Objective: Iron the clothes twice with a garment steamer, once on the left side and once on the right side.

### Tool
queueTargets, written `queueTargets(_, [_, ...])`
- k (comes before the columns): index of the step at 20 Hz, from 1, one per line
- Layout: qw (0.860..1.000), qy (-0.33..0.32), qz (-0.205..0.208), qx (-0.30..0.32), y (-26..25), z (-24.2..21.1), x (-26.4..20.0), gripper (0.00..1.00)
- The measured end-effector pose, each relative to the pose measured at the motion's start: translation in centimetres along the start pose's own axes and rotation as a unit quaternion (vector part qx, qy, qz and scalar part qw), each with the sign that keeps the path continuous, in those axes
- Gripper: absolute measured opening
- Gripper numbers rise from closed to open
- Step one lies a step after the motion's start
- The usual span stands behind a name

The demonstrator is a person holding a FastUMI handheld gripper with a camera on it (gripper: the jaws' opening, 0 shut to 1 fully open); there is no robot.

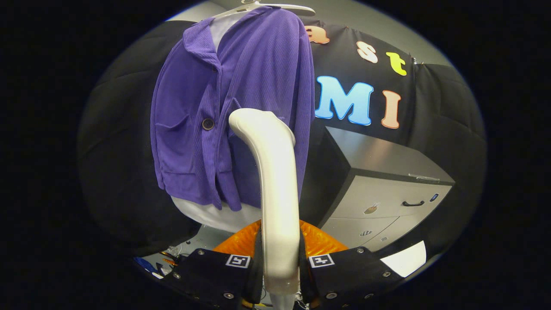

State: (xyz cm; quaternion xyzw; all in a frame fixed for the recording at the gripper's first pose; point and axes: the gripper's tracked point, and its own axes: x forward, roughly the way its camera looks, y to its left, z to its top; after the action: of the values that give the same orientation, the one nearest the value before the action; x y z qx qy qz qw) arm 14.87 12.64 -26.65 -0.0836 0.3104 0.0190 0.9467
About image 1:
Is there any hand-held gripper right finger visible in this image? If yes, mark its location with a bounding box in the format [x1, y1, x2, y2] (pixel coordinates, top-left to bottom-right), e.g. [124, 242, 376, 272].
[298, 220, 405, 310]

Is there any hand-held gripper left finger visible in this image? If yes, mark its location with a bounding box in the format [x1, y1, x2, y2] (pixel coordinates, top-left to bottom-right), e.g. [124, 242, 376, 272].
[161, 220, 264, 310]

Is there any purple corduroy jacket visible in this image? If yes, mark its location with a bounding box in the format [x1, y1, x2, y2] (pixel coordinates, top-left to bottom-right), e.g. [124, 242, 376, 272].
[150, 6, 316, 212]

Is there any white plastic clothes hanger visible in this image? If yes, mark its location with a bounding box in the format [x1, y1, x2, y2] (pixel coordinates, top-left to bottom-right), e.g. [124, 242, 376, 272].
[213, 0, 316, 20]

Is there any white paper sheet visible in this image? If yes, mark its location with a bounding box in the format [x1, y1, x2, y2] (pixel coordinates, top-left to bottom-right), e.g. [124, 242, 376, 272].
[381, 240, 427, 278]

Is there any blue object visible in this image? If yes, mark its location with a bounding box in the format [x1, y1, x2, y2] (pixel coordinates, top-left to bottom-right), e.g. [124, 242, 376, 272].
[133, 257, 159, 275]

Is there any grey cabinet with dark top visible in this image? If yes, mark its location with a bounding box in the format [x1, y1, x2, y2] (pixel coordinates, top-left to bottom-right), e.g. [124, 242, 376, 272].
[300, 126, 456, 252]

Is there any tangle of coloured cables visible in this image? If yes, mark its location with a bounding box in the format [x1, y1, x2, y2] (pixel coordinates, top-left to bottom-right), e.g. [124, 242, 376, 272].
[157, 250, 192, 268]

